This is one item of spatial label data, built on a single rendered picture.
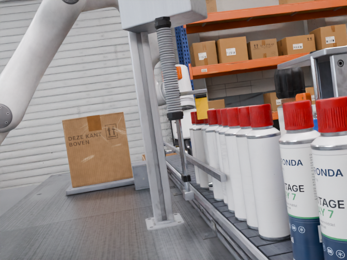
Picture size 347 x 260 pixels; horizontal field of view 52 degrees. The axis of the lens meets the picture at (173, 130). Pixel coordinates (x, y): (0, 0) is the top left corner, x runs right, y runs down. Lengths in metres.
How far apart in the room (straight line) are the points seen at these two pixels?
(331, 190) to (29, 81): 0.91
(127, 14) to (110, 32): 4.50
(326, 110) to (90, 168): 1.16
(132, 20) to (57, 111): 4.54
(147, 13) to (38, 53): 0.43
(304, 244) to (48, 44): 0.88
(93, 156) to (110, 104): 3.77
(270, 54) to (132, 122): 2.12
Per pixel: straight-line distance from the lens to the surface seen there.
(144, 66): 0.85
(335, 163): 0.37
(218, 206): 0.78
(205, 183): 0.93
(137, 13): 0.80
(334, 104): 0.37
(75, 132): 1.43
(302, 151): 0.43
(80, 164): 1.44
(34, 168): 5.45
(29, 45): 1.12
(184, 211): 0.95
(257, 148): 0.54
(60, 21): 1.08
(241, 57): 4.77
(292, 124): 0.44
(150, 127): 0.84
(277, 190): 0.55
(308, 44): 5.18
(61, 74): 5.31
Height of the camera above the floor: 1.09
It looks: 3 degrees down
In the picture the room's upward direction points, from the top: 8 degrees counter-clockwise
